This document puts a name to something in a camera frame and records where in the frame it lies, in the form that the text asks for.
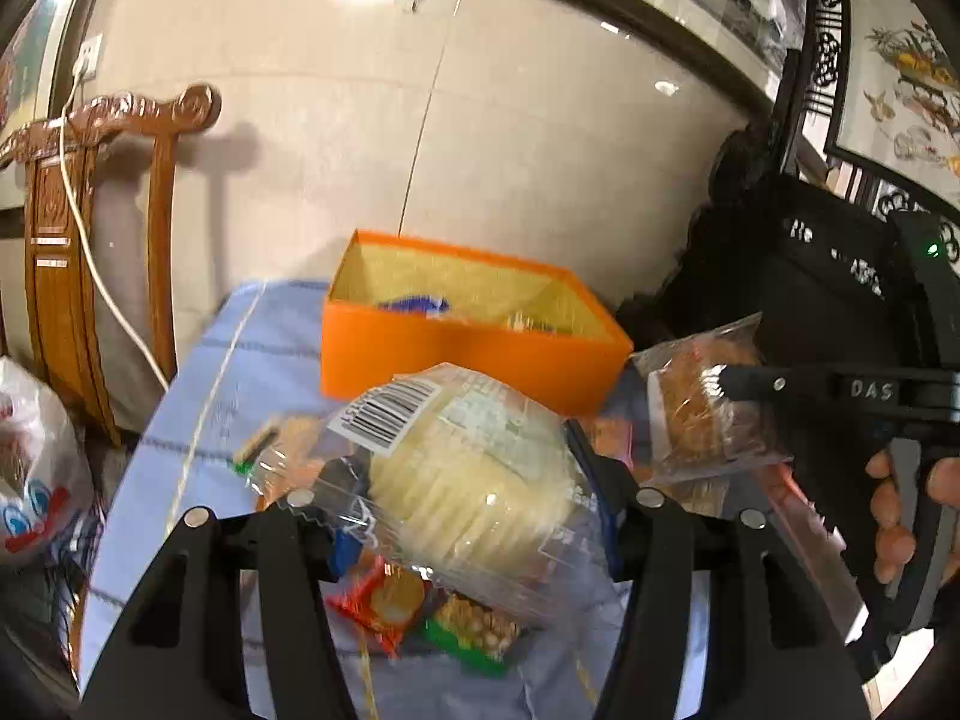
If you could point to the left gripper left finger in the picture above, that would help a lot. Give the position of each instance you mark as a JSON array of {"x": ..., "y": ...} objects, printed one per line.
[{"x": 176, "y": 651}]

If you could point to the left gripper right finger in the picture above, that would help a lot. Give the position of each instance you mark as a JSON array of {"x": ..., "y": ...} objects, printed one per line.
[{"x": 772, "y": 648}]

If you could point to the clear bag brown pastry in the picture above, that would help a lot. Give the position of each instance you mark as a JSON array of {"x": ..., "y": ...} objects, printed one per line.
[{"x": 695, "y": 431}]

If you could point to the clear bag of wafers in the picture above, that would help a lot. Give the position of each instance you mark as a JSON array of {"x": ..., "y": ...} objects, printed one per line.
[{"x": 460, "y": 477}]

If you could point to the blue snack packet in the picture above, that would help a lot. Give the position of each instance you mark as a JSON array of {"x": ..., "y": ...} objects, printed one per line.
[{"x": 429, "y": 306}]

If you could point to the person's right hand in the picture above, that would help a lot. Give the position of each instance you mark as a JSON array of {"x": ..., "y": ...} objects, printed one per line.
[{"x": 894, "y": 543}]

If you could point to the white plastic shopping bag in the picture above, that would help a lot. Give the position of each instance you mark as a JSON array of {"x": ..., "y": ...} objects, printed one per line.
[{"x": 46, "y": 480}]

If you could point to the red sausage stick packet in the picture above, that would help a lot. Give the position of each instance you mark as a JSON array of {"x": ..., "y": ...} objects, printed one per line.
[{"x": 384, "y": 601}]

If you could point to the dark carved wooden furniture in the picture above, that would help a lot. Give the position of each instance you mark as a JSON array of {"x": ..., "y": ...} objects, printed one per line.
[{"x": 716, "y": 280}]

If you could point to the cracker packet green end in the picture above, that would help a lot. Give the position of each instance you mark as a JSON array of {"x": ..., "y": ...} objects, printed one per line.
[{"x": 279, "y": 444}]

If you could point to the framed bird painting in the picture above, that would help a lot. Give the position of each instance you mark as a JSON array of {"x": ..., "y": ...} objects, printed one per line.
[{"x": 900, "y": 106}]

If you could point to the blue checked tablecloth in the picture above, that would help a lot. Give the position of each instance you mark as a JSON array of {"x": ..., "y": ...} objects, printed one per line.
[{"x": 259, "y": 358}]

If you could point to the orange cardboard box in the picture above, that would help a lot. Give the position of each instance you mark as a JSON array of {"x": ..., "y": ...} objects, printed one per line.
[{"x": 532, "y": 326}]

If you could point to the carved brown wooden chair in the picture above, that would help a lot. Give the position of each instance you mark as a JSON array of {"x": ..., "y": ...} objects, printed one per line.
[{"x": 59, "y": 157}]

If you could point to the red framed painting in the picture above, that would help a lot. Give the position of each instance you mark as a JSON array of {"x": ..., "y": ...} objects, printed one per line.
[{"x": 28, "y": 63}]

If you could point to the white wall socket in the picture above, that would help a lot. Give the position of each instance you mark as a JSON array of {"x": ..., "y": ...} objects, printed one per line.
[{"x": 87, "y": 59}]

